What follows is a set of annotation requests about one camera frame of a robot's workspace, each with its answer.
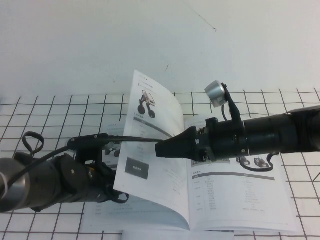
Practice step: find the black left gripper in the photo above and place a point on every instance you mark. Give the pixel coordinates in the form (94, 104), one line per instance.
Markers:
(97, 182)

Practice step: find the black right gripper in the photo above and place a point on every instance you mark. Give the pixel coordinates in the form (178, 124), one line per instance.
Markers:
(220, 140)

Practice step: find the white robot manual book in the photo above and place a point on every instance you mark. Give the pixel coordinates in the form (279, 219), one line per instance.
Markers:
(225, 200)

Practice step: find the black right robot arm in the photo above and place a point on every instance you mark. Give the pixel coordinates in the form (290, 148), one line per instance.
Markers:
(287, 132)

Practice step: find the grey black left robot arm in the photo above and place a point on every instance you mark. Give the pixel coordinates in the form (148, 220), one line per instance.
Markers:
(30, 180)

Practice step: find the white paper sheet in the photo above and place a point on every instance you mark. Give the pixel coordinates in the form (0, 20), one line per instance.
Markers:
(175, 236)

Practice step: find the white black-grid table cloth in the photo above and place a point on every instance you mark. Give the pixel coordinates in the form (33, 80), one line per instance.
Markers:
(50, 112)

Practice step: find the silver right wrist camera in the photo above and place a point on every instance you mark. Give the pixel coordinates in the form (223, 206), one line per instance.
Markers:
(215, 93)

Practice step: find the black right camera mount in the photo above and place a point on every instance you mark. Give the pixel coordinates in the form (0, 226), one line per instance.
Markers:
(235, 110)

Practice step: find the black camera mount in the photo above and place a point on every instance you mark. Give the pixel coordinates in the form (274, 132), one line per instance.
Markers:
(87, 140)
(235, 110)

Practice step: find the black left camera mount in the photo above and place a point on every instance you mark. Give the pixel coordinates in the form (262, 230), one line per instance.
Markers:
(87, 140)

